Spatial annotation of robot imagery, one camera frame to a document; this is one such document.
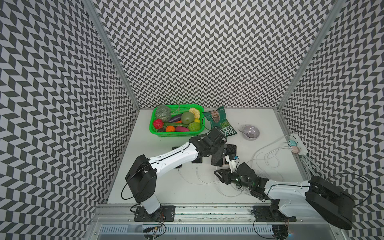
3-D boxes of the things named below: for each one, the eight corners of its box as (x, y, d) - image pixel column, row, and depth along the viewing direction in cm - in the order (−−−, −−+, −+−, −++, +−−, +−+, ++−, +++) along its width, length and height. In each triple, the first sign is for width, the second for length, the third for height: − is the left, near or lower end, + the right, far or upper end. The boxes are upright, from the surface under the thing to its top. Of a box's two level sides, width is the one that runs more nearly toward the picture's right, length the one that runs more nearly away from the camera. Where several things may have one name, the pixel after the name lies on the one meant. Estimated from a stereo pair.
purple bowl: (243, 141, 101) (246, 136, 96) (241, 130, 106) (243, 125, 102) (258, 141, 101) (261, 136, 96) (255, 130, 106) (257, 125, 102)
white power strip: (296, 154, 95) (298, 153, 94) (287, 134, 105) (289, 133, 104) (307, 154, 95) (309, 153, 94) (297, 134, 105) (298, 133, 104)
